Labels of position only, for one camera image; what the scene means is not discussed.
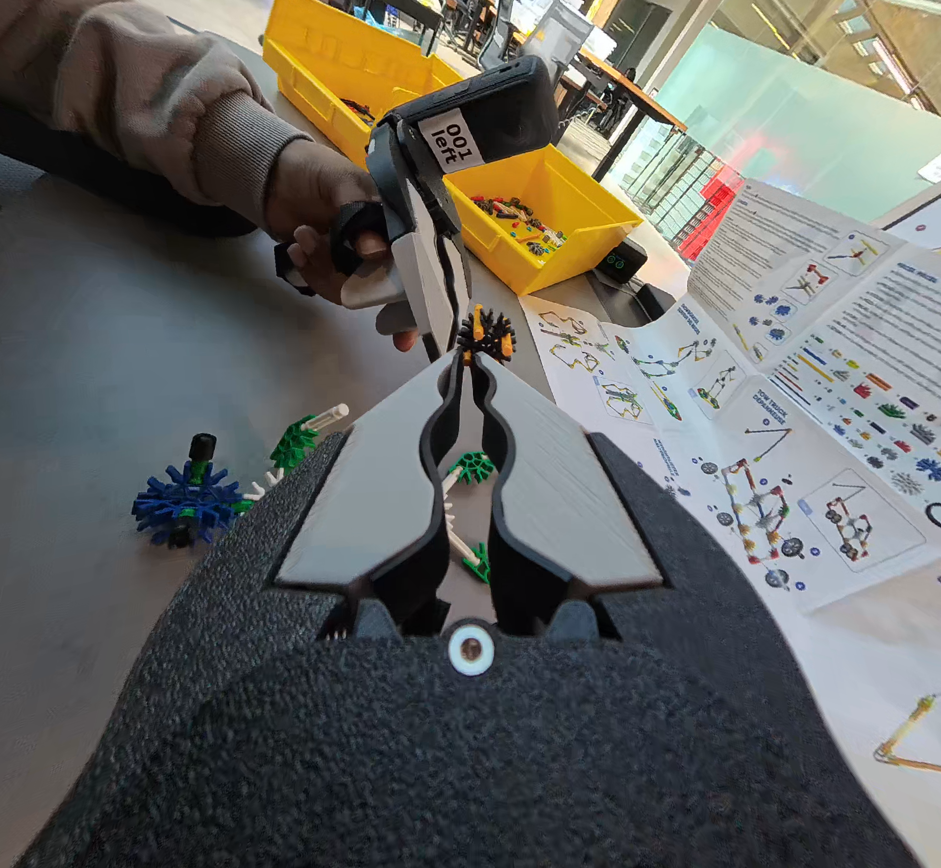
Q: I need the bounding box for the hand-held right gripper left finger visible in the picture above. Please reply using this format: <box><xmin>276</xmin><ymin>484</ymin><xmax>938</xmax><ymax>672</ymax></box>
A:
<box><xmin>274</xmin><ymin>354</ymin><xmax>464</xmax><ymax>631</ymax></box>

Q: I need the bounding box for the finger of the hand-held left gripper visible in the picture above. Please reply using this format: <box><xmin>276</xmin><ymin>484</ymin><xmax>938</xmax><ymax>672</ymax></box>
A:
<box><xmin>390</xmin><ymin>190</ymin><xmax>471</xmax><ymax>359</ymax></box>
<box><xmin>439</xmin><ymin>193</ymin><xmax>477</xmax><ymax>352</ymax></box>

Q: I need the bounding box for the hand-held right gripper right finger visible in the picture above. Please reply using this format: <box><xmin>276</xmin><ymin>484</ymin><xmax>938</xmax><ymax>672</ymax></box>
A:
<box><xmin>474</xmin><ymin>354</ymin><xmax>667</xmax><ymax>631</ymax></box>

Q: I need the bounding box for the black yellow toy wheel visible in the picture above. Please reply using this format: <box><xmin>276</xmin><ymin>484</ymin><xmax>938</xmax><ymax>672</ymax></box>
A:
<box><xmin>456</xmin><ymin>303</ymin><xmax>519</xmax><ymax>366</ymax></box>

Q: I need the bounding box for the yellow plastic bin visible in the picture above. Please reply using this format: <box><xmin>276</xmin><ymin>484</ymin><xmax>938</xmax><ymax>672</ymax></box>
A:
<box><xmin>262</xmin><ymin>0</ymin><xmax>471</xmax><ymax>171</ymax></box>
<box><xmin>442</xmin><ymin>145</ymin><xmax>645</xmax><ymax>296</ymax></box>

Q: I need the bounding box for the colourful rod connector toy model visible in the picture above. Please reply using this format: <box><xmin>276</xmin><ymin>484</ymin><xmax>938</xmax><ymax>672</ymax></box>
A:
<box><xmin>130</xmin><ymin>401</ymin><xmax>498</xmax><ymax>587</ymax></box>

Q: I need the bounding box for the person's left forearm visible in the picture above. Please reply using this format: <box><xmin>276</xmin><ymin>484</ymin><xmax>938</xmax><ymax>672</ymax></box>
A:
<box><xmin>0</xmin><ymin>0</ymin><xmax>317</xmax><ymax>230</ymax></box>

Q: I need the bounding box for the person's left hand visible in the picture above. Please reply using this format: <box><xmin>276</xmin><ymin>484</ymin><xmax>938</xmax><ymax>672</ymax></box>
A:
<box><xmin>265</xmin><ymin>141</ymin><xmax>427</xmax><ymax>355</ymax></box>

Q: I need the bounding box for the pile of small building parts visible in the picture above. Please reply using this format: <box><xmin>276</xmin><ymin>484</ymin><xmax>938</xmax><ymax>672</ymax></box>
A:
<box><xmin>471</xmin><ymin>197</ymin><xmax>567</xmax><ymax>259</ymax></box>

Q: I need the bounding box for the grey office chair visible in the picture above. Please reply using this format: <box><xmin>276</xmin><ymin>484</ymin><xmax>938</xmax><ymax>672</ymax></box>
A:
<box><xmin>515</xmin><ymin>0</ymin><xmax>596</xmax><ymax>75</ymax></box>

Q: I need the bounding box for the wooden office table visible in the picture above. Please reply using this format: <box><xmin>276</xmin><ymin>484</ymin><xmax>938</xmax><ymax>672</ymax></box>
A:
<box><xmin>567</xmin><ymin>46</ymin><xmax>689</xmax><ymax>178</ymax></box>

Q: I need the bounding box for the black box with green light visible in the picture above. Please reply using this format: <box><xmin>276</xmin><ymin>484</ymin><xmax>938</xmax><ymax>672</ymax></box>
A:
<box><xmin>596</xmin><ymin>237</ymin><xmax>651</xmax><ymax>286</ymax></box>

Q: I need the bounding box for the black flat box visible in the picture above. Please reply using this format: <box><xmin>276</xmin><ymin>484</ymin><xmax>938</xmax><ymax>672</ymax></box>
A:
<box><xmin>633</xmin><ymin>281</ymin><xmax>680</xmax><ymax>322</ymax></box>

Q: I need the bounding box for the red plastic bin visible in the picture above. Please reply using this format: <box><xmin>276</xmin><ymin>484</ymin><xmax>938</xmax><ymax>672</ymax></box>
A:
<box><xmin>677</xmin><ymin>134</ymin><xmax>766</xmax><ymax>264</ymax></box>

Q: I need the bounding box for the white building instruction sheet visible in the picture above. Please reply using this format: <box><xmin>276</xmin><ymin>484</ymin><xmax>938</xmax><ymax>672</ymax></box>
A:
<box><xmin>522</xmin><ymin>175</ymin><xmax>941</xmax><ymax>868</ymax></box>

